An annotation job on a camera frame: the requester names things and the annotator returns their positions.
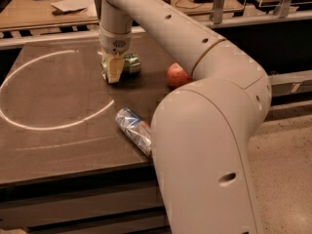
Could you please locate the metal bracket post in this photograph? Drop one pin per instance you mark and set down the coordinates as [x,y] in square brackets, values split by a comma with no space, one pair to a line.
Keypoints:
[282,9]
[220,2]

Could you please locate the dark slatted table base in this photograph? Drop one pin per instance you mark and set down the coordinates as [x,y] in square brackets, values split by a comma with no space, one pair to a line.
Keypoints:
[116,202]

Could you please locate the grey metal bench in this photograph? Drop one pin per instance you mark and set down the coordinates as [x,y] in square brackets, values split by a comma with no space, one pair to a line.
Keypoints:
[291,83]

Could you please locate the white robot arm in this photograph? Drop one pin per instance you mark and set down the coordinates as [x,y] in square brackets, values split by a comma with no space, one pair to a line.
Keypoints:
[200,131]

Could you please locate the white paper sheets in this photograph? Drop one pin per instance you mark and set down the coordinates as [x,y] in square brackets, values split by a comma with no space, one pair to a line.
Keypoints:
[76,5]

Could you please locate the metal bracket post right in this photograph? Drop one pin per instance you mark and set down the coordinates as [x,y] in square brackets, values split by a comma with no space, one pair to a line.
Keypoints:
[282,9]

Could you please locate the red apple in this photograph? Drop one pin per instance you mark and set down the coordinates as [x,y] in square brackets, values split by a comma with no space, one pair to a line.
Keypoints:
[177,77]

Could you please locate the green soda can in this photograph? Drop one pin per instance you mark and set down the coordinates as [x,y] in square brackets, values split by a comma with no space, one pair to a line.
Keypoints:
[131,65]

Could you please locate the blue silver energy drink can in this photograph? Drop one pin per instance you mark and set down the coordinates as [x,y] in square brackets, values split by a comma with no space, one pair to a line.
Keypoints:
[135,129]

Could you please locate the metal bracket post middle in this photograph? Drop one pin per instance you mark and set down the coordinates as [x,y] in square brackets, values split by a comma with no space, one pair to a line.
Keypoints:
[220,2]

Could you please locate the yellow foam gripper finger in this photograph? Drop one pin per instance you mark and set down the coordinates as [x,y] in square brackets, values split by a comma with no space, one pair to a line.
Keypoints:
[114,68]

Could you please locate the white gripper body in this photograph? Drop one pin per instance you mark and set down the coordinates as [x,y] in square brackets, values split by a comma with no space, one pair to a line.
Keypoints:
[114,42]

